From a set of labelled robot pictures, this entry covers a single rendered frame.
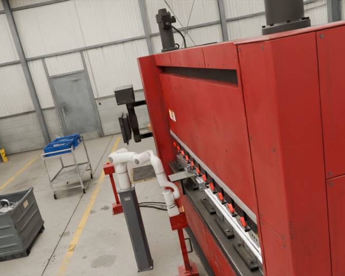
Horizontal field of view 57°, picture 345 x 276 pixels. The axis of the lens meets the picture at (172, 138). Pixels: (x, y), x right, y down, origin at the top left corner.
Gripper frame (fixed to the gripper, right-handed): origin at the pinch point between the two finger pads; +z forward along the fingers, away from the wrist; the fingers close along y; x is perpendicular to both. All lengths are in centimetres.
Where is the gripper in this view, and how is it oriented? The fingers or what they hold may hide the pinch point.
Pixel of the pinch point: (176, 219)
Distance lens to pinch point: 320.7
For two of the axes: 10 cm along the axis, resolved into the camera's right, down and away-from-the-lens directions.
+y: -9.4, 3.3, -1.1
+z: 2.9, 9.2, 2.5
